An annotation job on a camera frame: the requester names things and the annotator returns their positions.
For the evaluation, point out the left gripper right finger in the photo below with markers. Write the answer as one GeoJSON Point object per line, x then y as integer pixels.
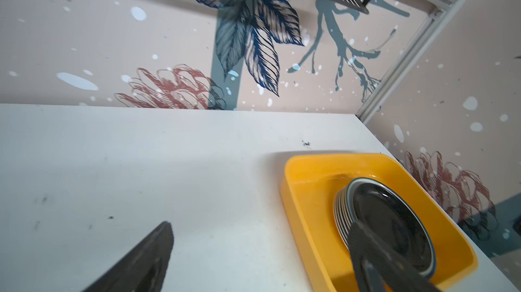
{"type": "Point", "coordinates": [377, 267]}

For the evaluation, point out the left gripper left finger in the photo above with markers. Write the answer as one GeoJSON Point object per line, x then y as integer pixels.
{"type": "Point", "coordinates": [144, 267]}

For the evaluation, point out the yellow plastic bin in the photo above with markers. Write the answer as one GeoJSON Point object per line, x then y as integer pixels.
{"type": "Point", "coordinates": [308, 193]}

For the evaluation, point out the white plate black rim back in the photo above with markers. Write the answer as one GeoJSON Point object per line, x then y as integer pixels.
{"type": "Point", "coordinates": [341, 215]}

